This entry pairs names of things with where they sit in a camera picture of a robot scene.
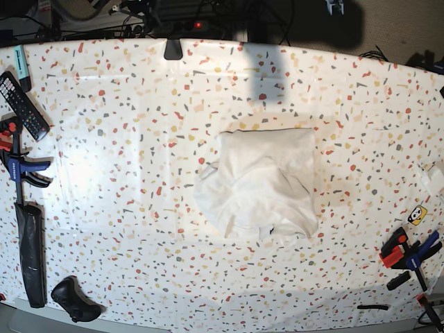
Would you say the black TV remote control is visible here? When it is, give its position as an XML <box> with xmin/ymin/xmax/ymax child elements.
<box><xmin>0</xmin><ymin>71</ymin><xmax>50</xmax><ymax>142</ymax></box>

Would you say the black table edge clip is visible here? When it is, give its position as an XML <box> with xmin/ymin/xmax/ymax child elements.
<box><xmin>164</xmin><ymin>39</ymin><xmax>183</xmax><ymax>60</ymax></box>

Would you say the left blue bar clamp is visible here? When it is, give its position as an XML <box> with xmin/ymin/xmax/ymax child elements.
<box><xmin>1</xmin><ymin>116</ymin><xmax>52</xmax><ymax>205</ymax></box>

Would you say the right blue bar clamp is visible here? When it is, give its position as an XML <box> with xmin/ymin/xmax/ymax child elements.
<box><xmin>379</xmin><ymin>227</ymin><xmax>443</xmax><ymax>332</ymax></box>

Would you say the black game controller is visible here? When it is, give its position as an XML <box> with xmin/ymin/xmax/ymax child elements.
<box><xmin>51</xmin><ymin>275</ymin><xmax>102</xmax><ymax>323</ymax></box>

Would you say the black power strip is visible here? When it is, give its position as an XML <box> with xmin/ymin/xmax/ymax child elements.
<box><xmin>121</xmin><ymin>19</ymin><xmax>212</xmax><ymax>35</ymax></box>

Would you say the small black block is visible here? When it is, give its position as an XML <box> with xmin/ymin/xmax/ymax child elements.
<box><xmin>386</xmin><ymin>271</ymin><xmax>411</xmax><ymax>291</ymax></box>

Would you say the long black sleeve pouch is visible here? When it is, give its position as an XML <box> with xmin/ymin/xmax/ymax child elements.
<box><xmin>15</xmin><ymin>203</ymin><xmax>46</xmax><ymax>309</ymax></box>

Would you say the blue bar clamp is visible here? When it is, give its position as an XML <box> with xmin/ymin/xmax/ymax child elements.
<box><xmin>1</xmin><ymin>116</ymin><xmax>52</xmax><ymax>205</ymax></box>
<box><xmin>379</xmin><ymin>227</ymin><xmax>443</xmax><ymax>332</ymax></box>

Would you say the yellow cartoon face sticker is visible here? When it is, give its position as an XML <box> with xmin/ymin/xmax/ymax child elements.
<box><xmin>407</xmin><ymin>205</ymin><xmax>427</xmax><ymax>225</ymax></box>

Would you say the white T-shirt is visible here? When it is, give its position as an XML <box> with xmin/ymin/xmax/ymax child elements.
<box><xmin>194</xmin><ymin>128</ymin><xmax>318</xmax><ymax>240</ymax></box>

